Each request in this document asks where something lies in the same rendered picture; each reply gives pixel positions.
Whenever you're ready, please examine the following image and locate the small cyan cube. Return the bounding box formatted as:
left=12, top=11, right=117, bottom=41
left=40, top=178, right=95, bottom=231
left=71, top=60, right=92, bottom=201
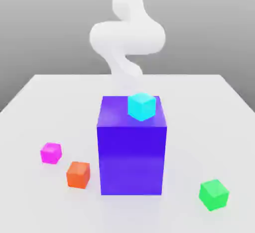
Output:
left=127, top=92, right=156, bottom=122

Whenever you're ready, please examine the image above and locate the small orange cube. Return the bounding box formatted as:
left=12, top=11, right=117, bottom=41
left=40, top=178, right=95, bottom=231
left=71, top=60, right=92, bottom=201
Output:
left=66, top=161, right=91, bottom=190

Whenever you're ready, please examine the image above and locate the small magenta cube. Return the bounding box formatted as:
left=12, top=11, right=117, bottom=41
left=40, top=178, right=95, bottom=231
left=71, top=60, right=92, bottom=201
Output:
left=40, top=142, right=63, bottom=165

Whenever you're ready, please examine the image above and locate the small green cube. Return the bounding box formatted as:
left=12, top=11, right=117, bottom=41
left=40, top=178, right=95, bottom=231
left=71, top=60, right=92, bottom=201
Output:
left=198, top=179, right=230, bottom=212

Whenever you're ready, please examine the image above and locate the large purple box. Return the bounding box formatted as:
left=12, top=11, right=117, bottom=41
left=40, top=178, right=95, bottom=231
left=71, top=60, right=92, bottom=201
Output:
left=96, top=95, right=167, bottom=196

